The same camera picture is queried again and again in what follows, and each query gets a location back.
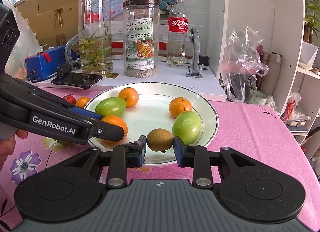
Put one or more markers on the crumpled plastic bag on shelf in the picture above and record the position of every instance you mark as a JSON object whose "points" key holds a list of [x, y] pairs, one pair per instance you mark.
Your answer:
{"points": [[241, 63]]}

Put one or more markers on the blue power box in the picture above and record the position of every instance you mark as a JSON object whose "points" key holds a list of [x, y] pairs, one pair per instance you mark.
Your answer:
{"points": [[44, 64]]}

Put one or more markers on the pink floral tablecloth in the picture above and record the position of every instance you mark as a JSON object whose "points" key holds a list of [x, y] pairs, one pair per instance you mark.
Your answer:
{"points": [[250, 129]]}

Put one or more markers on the white ceramic plate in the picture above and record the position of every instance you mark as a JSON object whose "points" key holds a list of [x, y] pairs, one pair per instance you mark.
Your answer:
{"points": [[152, 110]]}

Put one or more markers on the cardboard box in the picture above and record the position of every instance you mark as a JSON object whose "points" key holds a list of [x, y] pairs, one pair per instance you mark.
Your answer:
{"points": [[54, 22]]}

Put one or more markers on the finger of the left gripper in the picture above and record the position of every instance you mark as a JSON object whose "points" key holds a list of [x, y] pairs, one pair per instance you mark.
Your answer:
{"points": [[85, 113], [107, 131]]}

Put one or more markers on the brown-green kiwi-like fruit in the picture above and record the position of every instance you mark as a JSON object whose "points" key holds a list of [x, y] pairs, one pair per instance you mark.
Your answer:
{"points": [[159, 140]]}

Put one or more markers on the grey left phone stand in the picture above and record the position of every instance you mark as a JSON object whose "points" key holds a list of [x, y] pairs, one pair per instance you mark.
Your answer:
{"points": [[70, 65]]}

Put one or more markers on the large orange tangerine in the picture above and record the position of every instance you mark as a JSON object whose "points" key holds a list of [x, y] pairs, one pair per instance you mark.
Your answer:
{"points": [[115, 120]]}

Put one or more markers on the person's left hand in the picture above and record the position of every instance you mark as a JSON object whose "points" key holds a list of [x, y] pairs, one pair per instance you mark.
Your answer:
{"points": [[7, 146]]}

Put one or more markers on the white raised board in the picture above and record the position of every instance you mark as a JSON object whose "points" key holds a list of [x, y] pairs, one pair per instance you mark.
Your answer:
{"points": [[208, 86]]}

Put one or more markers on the orange tangerine beside apple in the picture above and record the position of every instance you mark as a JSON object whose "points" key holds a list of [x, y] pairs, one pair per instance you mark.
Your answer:
{"points": [[82, 102]]}

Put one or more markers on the glass vase with plant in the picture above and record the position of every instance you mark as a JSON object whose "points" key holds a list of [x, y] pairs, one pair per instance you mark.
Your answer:
{"points": [[94, 34]]}

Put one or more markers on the red cap plastic bottle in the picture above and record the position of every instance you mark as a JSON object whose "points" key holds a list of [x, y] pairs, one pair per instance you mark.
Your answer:
{"points": [[91, 20]]}

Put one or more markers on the white shelf unit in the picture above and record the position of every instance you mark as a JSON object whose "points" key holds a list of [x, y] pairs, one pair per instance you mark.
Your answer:
{"points": [[281, 25]]}

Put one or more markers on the orange tangerine on plate left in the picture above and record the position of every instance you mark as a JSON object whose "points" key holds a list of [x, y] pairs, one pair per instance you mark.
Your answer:
{"points": [[130, 96]]}

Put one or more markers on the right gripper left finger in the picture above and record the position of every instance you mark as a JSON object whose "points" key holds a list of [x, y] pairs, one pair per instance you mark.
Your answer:
{"points": [[129, 155]]}

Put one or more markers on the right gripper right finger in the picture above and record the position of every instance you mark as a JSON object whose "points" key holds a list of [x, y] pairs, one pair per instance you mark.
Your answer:
{"points": [[198, 158]]}

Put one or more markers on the orange tangerine on plate right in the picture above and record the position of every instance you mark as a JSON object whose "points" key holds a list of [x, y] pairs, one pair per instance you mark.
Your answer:
{"points": [[179, 105]]}

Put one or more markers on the red apple with stem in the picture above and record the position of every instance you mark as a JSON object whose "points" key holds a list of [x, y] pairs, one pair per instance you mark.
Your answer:
{"points": [[70, 98]]}

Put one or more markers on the coca-cola bottle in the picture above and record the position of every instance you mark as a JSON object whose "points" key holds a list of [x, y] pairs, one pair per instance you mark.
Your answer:
{"points": [[177, 33]]}

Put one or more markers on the clear plastic bag left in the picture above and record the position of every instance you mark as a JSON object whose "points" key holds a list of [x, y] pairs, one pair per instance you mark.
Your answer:
{"points": [[26, 45]]}

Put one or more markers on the grey right phone stand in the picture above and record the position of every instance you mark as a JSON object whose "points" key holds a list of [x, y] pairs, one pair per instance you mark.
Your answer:
{"points": [[195, 69]]}

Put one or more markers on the grey phone stand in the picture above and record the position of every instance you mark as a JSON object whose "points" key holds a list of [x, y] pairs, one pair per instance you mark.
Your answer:
{"points": [[195, 69], [70, 65]]}

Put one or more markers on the orange tangerine on plate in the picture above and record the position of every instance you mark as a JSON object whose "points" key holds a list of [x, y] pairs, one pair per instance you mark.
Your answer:
{"points": [[179, 105], [130, 96]]}

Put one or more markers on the potted green plant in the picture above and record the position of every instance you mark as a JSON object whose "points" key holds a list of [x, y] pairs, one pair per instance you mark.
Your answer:
{"points": [[311, 19]]}

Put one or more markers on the clear jar with label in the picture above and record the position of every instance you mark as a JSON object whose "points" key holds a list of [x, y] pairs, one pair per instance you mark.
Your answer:
{"points": [[141, 21]]}

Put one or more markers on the large green jujube fruit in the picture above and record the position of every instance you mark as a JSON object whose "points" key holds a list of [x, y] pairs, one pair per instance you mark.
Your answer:
{"points": [[187, 126]]}

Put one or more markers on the black smartphone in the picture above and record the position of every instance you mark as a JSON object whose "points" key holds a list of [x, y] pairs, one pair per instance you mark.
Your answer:
{"points": [[79, 80]]}

